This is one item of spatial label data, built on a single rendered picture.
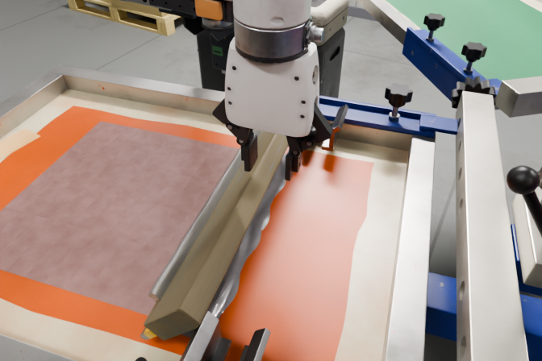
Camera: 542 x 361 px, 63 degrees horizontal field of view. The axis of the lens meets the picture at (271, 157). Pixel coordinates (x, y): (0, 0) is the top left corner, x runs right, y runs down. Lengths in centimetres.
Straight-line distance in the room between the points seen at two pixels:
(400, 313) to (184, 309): 24
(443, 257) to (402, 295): 142
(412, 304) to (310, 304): 12
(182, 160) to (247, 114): 30
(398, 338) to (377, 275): 11
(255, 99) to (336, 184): 29
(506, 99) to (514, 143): 183
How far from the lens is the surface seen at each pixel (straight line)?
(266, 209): 67
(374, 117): 80
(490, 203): 62
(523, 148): 272
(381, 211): 69
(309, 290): 58
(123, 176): 76
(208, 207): 60
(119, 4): 399
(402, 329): 53
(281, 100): 47
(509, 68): 118
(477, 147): 71
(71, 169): 81
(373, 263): 62
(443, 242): 202
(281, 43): 43
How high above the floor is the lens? 143
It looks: 39 degrees down
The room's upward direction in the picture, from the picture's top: straight up
